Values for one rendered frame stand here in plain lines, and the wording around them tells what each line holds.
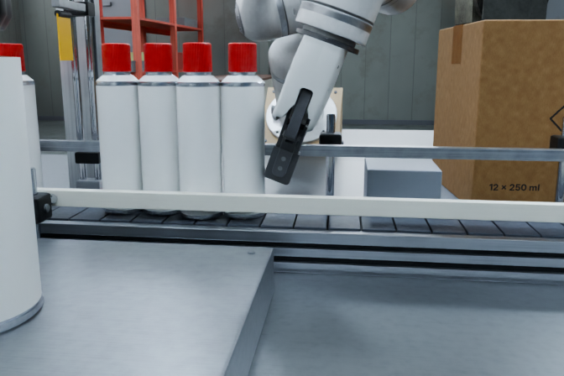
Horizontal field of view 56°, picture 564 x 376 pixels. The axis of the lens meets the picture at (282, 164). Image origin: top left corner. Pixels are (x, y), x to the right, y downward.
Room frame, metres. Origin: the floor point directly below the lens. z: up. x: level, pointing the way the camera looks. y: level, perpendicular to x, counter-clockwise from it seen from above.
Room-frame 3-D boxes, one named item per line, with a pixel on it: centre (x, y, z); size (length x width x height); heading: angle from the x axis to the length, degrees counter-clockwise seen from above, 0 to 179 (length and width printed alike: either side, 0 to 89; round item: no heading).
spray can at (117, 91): (0.65, 0.20, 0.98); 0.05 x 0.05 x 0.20
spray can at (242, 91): (0.63, 0.05, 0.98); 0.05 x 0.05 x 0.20
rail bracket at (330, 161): (0.69, -0.06, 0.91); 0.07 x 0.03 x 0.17; 173
